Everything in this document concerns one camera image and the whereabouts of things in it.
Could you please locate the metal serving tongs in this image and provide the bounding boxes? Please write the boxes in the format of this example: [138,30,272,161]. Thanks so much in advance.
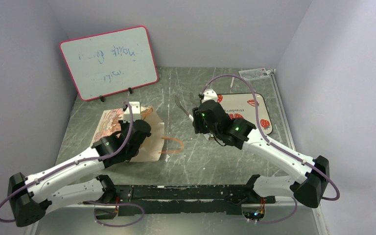
[174,93,217,140]

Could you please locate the paper bag with orange handles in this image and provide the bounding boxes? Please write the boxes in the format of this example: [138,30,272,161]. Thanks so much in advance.
[92,104,186,163]

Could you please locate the strawberry print tray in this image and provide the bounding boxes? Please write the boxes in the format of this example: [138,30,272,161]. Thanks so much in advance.
[217,93,273,135]

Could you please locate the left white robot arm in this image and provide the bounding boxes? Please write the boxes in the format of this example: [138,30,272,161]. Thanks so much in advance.
[8,119,151,227]

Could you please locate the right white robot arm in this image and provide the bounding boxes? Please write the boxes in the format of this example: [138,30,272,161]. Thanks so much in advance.
[192,100,329,208]

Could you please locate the white card on table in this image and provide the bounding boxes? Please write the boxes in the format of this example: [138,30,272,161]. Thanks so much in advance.
[238,68,272,81]

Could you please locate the red framed whiteboard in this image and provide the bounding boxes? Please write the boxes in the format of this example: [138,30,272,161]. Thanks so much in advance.
[59,25,159,101]

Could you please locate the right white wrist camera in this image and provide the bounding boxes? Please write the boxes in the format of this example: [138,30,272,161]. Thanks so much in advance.
[201,89,218,103]

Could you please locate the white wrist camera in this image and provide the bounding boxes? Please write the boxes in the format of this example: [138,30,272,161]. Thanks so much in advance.
[201,89,218,103]
[122,101,141,122]

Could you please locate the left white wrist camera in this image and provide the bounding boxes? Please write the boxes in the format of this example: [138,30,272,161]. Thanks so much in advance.
[122,101,141,122]

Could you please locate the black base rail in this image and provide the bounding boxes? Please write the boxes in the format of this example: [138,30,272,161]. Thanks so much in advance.
[97,185,276,216]

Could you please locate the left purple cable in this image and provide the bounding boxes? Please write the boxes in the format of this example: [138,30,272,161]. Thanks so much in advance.
[0,101,145,228]

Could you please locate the purple cable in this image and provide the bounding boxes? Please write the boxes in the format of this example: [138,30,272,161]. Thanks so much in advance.
[202,74,340,225]
[0,101,145,228]

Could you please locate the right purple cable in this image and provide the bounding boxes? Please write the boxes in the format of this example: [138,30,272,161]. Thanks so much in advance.
[202,74,340,225]

